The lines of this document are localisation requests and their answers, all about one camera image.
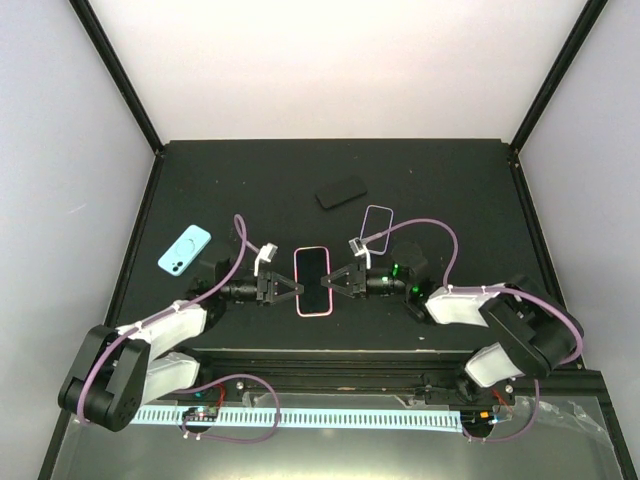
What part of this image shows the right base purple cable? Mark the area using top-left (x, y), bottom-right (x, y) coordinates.
top-left (462, 377), bottom-right (541, 445)

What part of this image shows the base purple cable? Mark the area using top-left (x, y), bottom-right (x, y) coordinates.
top-left (462, 377), bottom-right (541, 445)
top-left (180, 373), bottom-right (281, 445)

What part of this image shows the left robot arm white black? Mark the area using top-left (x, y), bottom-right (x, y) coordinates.
top-left (57, 243), bottom-right (305, 432)

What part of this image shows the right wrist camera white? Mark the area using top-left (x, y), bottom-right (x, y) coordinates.
top-left (349, 237), bottom-right (371, 270)

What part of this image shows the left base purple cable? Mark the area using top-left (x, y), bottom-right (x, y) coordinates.
top-left (180, 373), bottom-right (281, 445)

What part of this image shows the black phone case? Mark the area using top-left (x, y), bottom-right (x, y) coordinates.
top-left (315, 176), bottom-right (368, 210)

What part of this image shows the white slotted cable duct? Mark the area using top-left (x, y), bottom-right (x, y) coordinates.
top-left (131, 405), bottom-right (462, 433)

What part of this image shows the left black frame post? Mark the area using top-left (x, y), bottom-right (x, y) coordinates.
top-left (69, 0), bottom-right (164, 155)

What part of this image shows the black front aluminium rail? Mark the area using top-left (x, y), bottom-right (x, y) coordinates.
top-left (74, 349), bottom-right (601, 401)

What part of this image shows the pink-edged phone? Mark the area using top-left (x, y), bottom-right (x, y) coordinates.
top-left (295, 248), bottom-right (332, 315)

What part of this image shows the right black frame post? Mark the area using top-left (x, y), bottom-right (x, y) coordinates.
top-left (510, 0), bottom-right (608, 154)

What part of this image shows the black frame post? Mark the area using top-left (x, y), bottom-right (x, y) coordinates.
top-left (510, 0), bottom-right (608, 154)
top-left (69, 0), bottom-right (164, 155)

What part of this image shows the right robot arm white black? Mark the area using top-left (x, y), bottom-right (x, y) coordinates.
top-left (320, 239), bottom-right (584, 404)

